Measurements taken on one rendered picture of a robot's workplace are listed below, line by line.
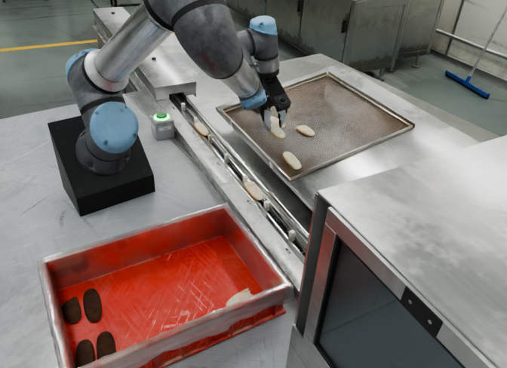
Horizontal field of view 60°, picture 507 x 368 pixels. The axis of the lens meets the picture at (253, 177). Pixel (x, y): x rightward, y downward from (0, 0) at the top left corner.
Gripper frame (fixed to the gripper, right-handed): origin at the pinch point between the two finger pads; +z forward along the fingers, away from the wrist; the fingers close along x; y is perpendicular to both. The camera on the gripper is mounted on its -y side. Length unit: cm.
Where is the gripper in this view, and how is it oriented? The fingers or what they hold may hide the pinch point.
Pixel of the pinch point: (275, 127)
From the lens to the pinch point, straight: 145.4
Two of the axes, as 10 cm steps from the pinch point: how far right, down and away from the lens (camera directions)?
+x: -9.1, 3.4, -2.5
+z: 1.1, 7.6, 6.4
